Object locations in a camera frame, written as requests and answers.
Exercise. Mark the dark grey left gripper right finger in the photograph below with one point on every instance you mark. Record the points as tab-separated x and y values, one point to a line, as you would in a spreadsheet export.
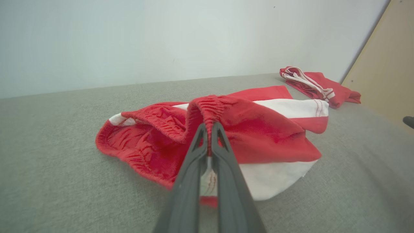
236	207

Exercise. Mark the beige wooden board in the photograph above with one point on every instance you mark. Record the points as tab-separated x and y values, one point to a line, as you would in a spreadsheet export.
388	64

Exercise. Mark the red white basketball jersey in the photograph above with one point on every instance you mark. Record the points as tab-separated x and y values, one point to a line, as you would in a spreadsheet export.
336	90

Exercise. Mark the red white sports shorts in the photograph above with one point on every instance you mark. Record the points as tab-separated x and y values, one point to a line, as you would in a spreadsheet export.
268	136

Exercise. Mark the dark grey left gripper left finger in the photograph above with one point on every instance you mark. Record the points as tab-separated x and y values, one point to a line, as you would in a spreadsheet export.
184	200

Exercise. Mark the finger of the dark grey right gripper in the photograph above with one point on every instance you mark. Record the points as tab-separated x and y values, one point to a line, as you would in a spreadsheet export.
409	121

